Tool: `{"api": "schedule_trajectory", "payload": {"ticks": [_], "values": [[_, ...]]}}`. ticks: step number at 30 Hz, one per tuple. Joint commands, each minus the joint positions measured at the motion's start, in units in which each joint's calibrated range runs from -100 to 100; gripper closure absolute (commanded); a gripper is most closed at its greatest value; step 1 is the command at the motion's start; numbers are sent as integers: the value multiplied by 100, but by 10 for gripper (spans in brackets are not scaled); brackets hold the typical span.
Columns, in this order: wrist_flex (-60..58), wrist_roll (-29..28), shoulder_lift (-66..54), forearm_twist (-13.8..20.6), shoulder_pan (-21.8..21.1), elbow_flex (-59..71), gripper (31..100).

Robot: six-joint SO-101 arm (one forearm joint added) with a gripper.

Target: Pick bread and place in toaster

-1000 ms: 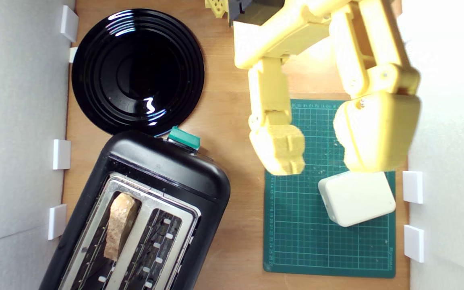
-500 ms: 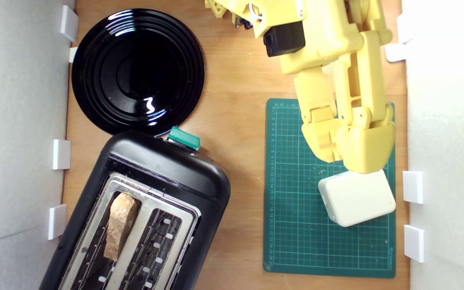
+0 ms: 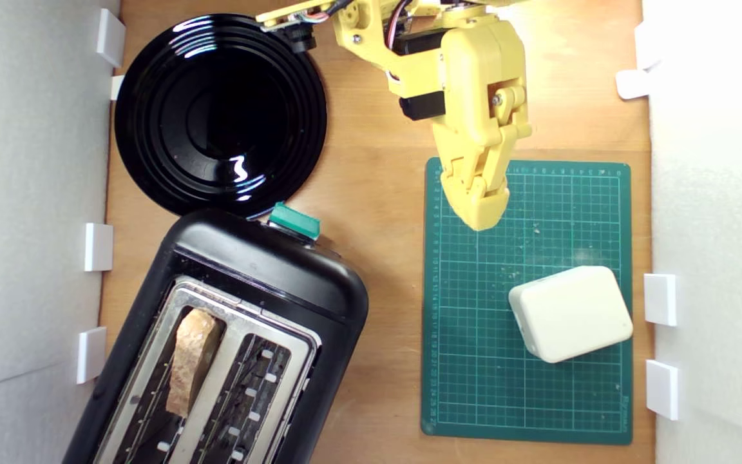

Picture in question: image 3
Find black camera cable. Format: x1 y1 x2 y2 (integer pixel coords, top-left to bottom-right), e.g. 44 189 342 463
310 0 359 20

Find green toaster lever knob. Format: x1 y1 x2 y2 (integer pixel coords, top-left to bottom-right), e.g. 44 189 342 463
268 202 321 242

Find black two-slot toaster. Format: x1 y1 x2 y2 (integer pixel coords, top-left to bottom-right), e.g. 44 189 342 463
62 208 370 464

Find green cutting mat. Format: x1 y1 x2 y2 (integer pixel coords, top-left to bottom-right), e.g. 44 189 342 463
421 157 633 445

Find brown bread slice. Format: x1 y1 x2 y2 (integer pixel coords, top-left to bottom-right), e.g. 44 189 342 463
165 307 222 418

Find black round plate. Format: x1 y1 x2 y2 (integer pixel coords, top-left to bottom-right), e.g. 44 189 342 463
114 13 328 218

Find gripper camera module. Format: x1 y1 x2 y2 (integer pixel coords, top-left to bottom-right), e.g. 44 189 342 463
256 0 346 53

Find white rounded block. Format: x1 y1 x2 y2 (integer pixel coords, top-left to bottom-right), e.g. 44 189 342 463
508 266 634 364

